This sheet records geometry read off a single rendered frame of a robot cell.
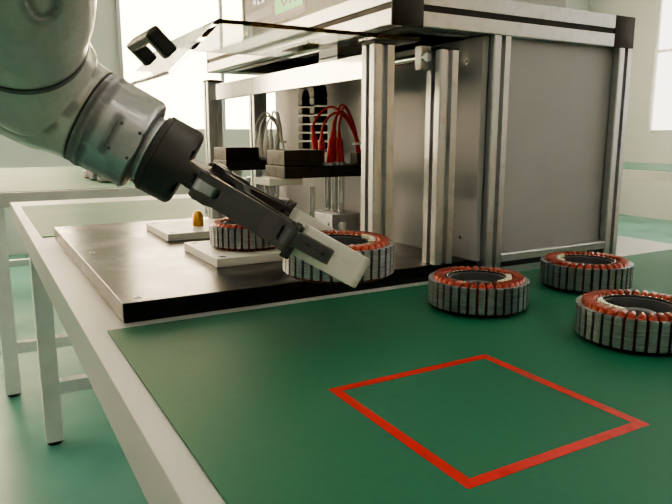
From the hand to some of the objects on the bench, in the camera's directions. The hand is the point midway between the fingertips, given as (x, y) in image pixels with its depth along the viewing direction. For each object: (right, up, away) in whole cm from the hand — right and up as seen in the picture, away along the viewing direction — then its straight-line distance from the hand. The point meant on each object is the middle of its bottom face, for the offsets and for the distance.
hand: (335, 252), depth 63 cm
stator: (+32, -4, +19) cm, 38 cm away
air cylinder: (0, +1, +37) cm, 37 cm away
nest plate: (-13, 0, +30) cm, 33 cm away
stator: (-13, +1, +30) cm, 32 cm away
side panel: (+32, -2, +32) cm, 46 cm away
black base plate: (-18, 0, +42) cm, 45 cm away
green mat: (+33, -9, -3) cm, 34 cm away
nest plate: (-25, +4, +51) cm, 57 cm away
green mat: (-31, +12, +107) cm, 112 cm away
